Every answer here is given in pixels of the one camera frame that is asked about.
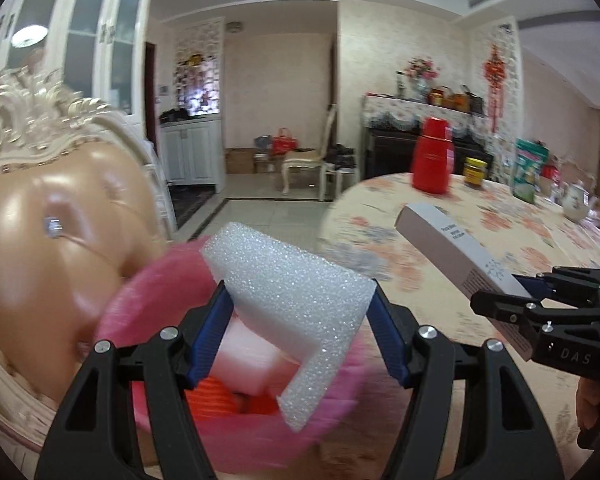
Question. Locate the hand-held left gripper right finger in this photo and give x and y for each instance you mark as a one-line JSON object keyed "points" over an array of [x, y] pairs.
{"points": [[392, 345]]}

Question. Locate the red thermos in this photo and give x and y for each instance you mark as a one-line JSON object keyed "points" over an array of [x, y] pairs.
{"points": [[431, 160]]}

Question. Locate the dark wooden door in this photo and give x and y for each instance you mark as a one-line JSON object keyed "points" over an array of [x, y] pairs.
{"points": [[151, 95]]}

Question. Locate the white lattice screen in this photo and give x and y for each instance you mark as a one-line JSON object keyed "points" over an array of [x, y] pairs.
{"points": [[510, 85], [200, 70]]}

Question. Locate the grey cardboard box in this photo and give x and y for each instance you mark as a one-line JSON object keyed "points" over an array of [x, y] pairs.
{"points": [[445, 230]]}

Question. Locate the green snack bag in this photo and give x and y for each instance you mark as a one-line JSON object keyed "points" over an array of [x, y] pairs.
{"points": [[529, 172]]}

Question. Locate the person's right hand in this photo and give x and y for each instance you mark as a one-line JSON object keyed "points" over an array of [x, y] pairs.
{"points": [[591, 400]]}

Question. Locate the wall switch panel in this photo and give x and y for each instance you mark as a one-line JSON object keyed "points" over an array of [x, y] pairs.
{"points": [[163, 90]]}

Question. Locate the black bag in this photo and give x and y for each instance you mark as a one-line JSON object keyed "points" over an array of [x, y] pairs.
{"points": [[174, 115]]}

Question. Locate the black piano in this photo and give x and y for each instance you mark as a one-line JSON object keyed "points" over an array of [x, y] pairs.
{"points": [[390, 152]]}

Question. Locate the tall white glass cabinet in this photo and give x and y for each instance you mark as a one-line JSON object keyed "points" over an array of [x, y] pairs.
{"points": [[80, 35]]}

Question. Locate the white dining chair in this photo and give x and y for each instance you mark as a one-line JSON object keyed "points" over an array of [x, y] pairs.
{"points": [[305, 160]]}

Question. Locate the white foam packing piece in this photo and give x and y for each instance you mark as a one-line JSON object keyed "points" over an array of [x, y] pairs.
{"points": [[290, 290]]}

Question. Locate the flower vase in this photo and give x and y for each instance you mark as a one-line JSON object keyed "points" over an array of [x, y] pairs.
{"points": [[420, 77]]}

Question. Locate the floral lace piano cover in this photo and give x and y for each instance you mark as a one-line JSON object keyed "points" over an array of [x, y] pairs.
{"points": [[395, 110]]}

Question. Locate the woven basket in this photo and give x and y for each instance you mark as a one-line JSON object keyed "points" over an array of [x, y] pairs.
{"points": [[440, 97]]}

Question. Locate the yellow lid glass jar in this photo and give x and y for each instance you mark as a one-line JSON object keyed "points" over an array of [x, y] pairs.
{"points": [[475, 175]]}

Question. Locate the red Chinese knot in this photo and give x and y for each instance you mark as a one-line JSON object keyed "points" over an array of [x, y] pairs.
{"points": [[495, 77]]}

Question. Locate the low white cabinet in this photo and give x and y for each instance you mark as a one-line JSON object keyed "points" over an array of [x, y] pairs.
{"points": [[190, 150]]}

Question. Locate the orange foam net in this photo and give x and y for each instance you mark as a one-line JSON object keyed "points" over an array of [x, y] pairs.
{"points": [[215, 397]]}

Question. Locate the white floral teapot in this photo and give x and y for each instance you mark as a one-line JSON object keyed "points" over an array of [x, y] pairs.
{"points": [[577, 202]]}

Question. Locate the floral tablecloth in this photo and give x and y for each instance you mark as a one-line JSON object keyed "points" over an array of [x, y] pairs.
{"points": [[480, 245]]}

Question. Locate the red bag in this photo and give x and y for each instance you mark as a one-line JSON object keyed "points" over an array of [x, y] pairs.
{"points": [[284, 142]]}

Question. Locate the white foam roll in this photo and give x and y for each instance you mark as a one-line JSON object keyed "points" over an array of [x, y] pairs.
{"points": [[250, 355]]}

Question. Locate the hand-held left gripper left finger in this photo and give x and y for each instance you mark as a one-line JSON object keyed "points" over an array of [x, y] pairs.
{"points": [[207, 345]]}

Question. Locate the pink trash bin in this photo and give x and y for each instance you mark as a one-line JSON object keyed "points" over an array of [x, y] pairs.
{"points": [[140, 300]]}

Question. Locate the dark handbag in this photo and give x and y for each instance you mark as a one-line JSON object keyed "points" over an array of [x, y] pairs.
{"points": [[476, 105]]}

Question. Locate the orange handbag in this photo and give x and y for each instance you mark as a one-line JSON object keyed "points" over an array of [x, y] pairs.
{"points": [[460, 101]]}

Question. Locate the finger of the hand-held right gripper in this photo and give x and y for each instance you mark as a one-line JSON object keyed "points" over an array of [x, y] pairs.
{"points": [[510, 307], [535, 285]]}

